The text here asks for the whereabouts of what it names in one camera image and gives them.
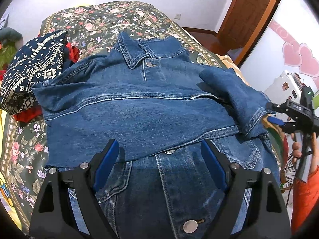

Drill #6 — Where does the blue denim jacket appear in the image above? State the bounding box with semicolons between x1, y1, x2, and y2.
32;32;282;239

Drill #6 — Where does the person's right hand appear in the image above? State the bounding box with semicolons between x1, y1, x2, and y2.
291;132;319;166

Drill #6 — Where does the wooden door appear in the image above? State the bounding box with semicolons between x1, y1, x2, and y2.
217;0;289;66

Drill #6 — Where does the red garment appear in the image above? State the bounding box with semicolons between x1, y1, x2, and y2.
12;42;80;123

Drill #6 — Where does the green cover cloth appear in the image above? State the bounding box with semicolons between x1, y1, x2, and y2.
0;42;16;73

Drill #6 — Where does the grey cloth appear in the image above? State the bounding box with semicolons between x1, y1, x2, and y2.
0;27;24;46

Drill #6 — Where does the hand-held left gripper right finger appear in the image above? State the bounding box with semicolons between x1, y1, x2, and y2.
201;139;292;239

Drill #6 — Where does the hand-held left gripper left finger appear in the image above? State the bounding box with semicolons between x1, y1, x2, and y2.
29;139;120;239

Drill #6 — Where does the navy patterned cloth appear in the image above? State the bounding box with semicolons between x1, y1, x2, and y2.
0;30;68;116

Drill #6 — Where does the beige blanket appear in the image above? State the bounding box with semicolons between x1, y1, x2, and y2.
216;54;250;85

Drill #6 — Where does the white box with stickers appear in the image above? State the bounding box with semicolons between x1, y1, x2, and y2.
264;70;303;103

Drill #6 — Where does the dark floral bedspread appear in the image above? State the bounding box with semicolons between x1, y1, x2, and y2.
0;1;285;231

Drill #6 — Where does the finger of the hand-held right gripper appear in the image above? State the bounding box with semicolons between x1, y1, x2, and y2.
266;102;287;114
268;116;296;133

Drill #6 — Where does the yellow cartoon print blanket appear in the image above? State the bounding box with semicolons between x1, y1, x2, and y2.
0;110;23;229

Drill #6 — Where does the pink heart wall decal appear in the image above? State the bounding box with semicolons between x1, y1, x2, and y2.
270;21;319;78

